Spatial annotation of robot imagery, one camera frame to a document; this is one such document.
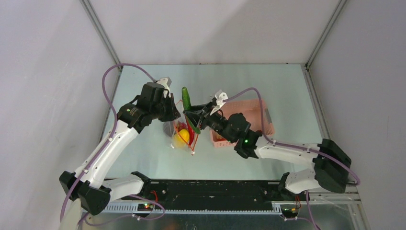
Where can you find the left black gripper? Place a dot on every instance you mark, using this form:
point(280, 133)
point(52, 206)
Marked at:
point(174, 113)

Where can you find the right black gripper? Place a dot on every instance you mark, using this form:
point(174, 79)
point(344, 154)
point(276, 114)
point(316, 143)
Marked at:
point(202, 117)

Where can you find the green cucumber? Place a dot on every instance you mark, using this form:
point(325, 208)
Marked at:
point(186, 102)

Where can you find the red chili pepper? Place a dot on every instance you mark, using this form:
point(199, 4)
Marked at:
point(191, 133)

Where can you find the clear zip bag orange zipper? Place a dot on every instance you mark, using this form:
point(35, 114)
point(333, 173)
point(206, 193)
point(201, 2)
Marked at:
point(188, 149)

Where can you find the yellow mango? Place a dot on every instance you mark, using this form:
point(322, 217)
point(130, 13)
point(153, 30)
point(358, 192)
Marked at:
point(180, 139)

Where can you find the pink plastic basket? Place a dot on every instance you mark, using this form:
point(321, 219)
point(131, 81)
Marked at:
point(251, 111)

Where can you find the red grape bunch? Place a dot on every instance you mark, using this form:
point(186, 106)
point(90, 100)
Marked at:
point(180, 125)

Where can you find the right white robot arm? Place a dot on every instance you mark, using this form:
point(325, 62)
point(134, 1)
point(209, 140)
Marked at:
point(326, 165)

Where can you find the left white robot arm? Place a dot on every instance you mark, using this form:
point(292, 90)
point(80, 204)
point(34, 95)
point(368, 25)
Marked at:
point(87, 182)

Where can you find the left green circuit board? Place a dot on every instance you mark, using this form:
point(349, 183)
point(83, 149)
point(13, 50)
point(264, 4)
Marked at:
point(146, 207)

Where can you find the green circuit board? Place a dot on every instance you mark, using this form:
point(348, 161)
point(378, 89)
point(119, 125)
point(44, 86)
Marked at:
point(146, 207)
point(290, 213)

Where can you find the right green circuit board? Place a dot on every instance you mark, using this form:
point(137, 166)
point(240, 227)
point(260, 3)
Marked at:
point(290, 213)

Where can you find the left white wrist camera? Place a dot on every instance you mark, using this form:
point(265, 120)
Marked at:
point(165, 82)

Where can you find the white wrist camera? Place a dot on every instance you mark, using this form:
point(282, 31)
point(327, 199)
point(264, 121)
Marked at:
point(165, 82)
point(220, 98)

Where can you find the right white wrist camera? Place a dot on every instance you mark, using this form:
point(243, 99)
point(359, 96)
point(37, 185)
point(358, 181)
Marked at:
point(220, 98)

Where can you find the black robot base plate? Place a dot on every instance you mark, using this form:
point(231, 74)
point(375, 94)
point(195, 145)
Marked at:
point(221, 194)

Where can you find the grey slotted cable duct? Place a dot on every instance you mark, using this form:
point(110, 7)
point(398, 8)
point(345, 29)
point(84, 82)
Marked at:
point(131, 208)

